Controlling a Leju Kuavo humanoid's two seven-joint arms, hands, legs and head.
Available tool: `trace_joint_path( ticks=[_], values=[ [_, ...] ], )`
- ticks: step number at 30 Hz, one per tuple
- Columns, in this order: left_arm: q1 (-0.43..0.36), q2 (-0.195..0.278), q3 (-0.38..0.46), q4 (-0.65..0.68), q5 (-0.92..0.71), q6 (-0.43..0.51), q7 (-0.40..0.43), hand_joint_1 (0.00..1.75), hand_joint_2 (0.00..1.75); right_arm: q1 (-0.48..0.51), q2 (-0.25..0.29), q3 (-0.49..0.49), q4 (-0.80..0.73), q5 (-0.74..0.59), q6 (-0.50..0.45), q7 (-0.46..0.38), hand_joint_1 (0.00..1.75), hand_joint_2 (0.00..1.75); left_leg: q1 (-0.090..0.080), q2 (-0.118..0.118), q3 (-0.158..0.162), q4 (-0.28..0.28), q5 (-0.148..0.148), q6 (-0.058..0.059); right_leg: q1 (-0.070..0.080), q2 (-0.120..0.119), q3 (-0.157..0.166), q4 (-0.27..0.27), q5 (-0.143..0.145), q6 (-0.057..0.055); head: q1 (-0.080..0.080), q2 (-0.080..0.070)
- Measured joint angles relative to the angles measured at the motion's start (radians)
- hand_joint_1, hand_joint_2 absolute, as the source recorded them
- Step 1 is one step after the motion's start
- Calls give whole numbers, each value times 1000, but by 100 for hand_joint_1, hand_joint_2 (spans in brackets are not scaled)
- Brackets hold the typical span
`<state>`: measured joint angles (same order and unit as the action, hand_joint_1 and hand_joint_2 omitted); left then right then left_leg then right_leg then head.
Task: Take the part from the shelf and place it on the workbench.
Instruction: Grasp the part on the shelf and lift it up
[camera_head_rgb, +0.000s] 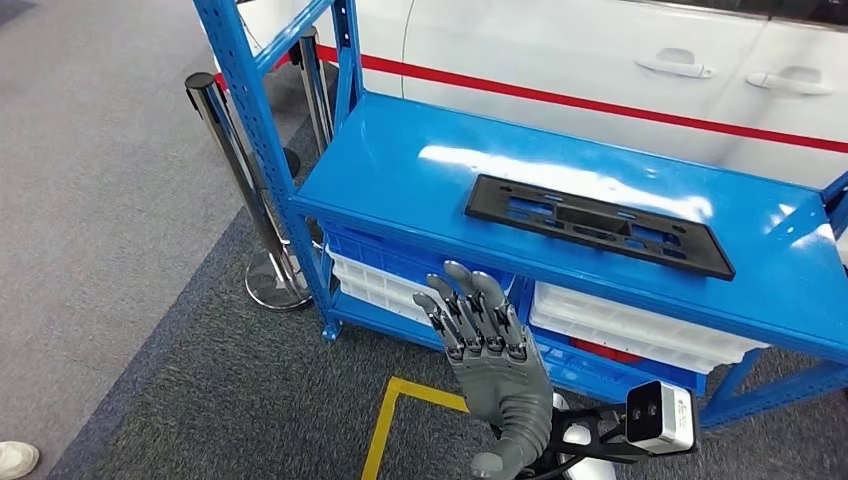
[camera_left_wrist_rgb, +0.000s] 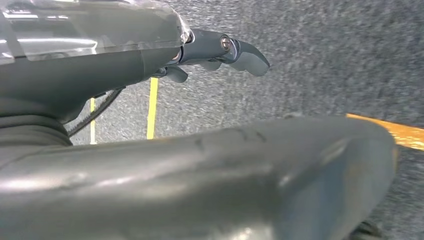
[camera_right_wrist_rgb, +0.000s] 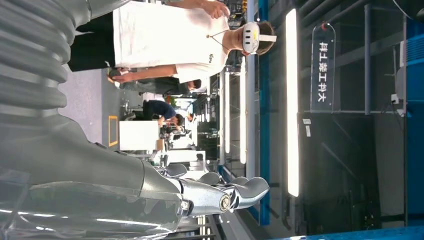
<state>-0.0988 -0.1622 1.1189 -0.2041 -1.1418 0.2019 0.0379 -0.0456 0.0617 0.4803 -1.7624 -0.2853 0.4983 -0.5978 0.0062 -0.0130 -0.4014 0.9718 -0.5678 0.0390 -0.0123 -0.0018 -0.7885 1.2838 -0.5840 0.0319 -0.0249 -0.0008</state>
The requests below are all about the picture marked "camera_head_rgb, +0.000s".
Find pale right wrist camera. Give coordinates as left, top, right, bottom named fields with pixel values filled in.
left=625, top=380, right=697, bottom=456

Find black license plate frame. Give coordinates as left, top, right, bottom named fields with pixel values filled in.
left=463, top=174, right=737, bottom=282

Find blue plastic bin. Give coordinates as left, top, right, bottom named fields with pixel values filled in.
left=319, top=221, right=518, bottom=293
left=516, top=278, right=707, bottom=402

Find person's white shoe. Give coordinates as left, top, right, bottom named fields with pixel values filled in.
left=0, top=440, right=41, bottom=480

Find white plastic bin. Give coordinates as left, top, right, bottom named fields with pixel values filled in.
left=326, top=248, right=452, bottom=309
left=528, top=311, right=723, bottom=376
left=336, top=278, right=439, bottom=326
left=533, top=281, right=770, bottom=362

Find red barrier belt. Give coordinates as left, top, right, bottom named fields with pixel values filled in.
left=215, top=44, right=848, bottom=155

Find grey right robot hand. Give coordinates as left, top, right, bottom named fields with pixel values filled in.
left=411, top=260, right=556, bottom=480

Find red part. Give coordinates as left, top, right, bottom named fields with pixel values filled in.
left=570, top=337, right=644, bottom=364

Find blue metal shelf rack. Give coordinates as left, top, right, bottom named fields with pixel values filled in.
left=192, top=0, right=848, bottom=431

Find white car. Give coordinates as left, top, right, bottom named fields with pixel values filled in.
left=211, top=0, right=848, bottom=193

